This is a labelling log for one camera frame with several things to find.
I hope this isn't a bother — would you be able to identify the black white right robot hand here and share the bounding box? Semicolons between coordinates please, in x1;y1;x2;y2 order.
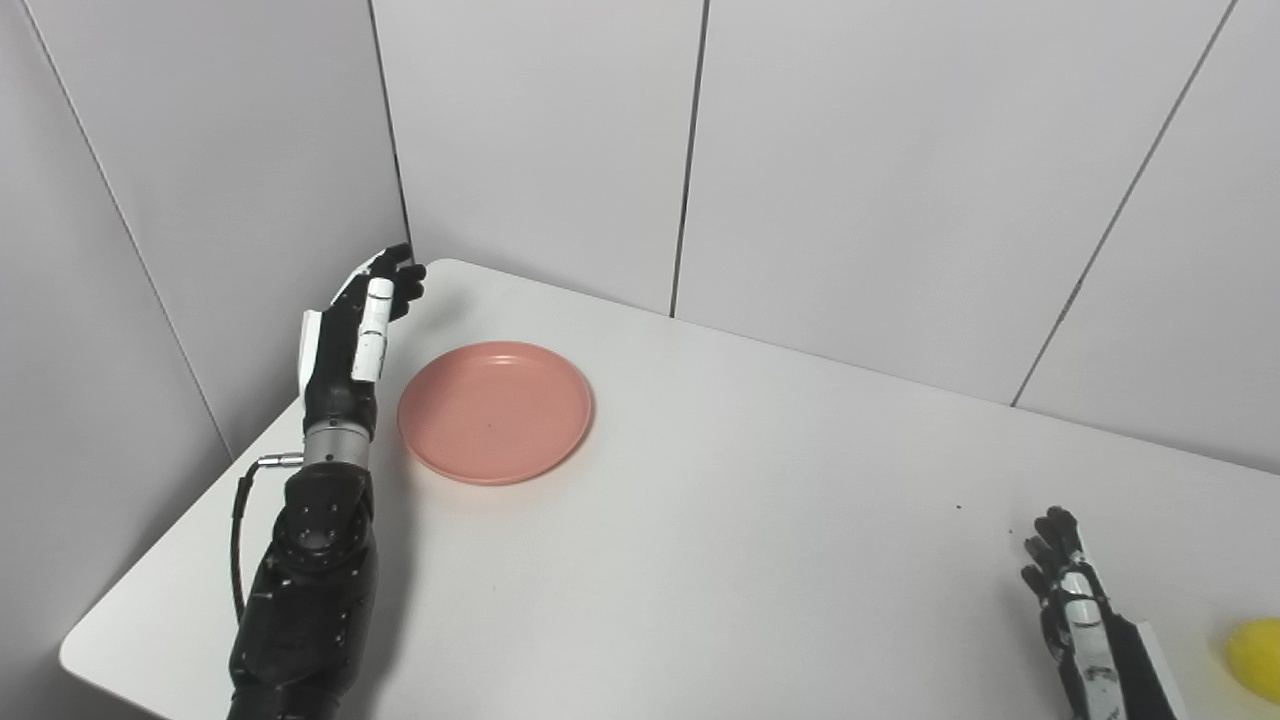
1020;506;1191;720

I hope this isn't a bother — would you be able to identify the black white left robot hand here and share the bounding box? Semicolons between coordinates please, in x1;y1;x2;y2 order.
298;243;428;433

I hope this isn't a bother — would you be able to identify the yellow lemon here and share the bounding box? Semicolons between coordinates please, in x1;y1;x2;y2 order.
1226;618;1280;703

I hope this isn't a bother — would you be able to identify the pink round plate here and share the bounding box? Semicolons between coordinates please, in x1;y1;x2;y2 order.
397;341;594;487

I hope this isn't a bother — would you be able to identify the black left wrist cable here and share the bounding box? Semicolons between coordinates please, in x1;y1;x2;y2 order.
231;452;305;626

